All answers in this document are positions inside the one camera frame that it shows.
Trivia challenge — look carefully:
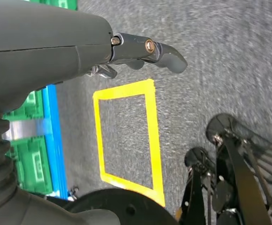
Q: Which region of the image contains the blue metal shelf rack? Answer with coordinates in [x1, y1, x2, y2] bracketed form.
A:
[42, 84, 79, 201]

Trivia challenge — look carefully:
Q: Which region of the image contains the green plastic crate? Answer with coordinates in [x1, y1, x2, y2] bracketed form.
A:
[2, 90, 54, 195]
[29, 0, 79, 11]

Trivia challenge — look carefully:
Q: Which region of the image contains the yellow floor tape square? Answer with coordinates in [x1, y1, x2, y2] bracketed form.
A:
[92, 78, 166, 208]

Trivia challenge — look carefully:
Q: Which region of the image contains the black round disc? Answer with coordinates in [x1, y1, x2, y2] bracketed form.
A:
[64, 187, 179, 225]

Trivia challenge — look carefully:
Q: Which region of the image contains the black robot leg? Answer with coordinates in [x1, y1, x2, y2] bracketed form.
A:
[179, 112, 272, 225]

